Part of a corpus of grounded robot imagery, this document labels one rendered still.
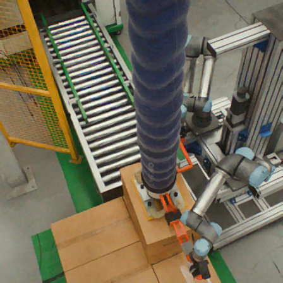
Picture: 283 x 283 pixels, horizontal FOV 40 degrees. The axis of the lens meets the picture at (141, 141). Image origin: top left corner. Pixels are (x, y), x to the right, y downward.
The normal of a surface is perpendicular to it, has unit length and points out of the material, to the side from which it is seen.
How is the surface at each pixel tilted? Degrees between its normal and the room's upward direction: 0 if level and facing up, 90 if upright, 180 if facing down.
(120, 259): 0
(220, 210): 0
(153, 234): 0
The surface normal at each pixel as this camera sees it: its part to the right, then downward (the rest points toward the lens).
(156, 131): -0.04, 0.60
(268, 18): -0.04, -0.56
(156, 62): -0.04, 0.88
